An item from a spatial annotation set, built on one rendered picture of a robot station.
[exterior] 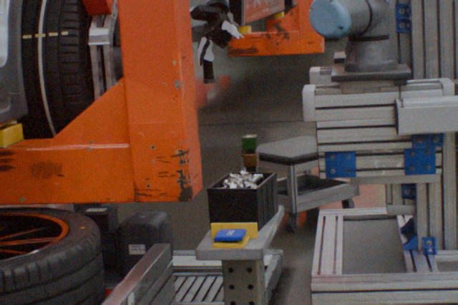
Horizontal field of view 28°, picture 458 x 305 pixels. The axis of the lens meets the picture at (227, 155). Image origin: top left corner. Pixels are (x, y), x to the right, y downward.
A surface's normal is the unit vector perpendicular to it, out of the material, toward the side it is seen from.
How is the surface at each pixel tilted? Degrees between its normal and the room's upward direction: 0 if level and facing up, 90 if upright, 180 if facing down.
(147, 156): 90
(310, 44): 90
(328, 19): 97
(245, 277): 90
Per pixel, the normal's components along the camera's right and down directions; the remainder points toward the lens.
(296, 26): -0.18, 0.20
